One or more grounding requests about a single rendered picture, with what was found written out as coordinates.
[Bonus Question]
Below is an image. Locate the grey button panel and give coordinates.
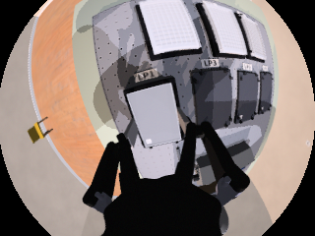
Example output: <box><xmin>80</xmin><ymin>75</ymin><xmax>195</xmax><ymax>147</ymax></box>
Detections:
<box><xmin>176</xmin><ymin>142</ymin><xmax>255</xmax><ymax>185</ymax></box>

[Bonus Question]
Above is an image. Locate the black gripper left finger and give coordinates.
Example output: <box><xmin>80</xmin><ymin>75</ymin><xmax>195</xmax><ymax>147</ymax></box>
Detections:
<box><xmin>83</xmin><ymin>118</ymin><xmax>145</xmax><ymax>217</ymax></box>

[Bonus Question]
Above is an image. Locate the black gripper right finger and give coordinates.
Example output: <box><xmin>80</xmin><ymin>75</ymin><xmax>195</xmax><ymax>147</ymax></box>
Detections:
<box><xmin>163</xmin><ymin>107</ymin><xmax>250</xmax><ymax>216</ymax></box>

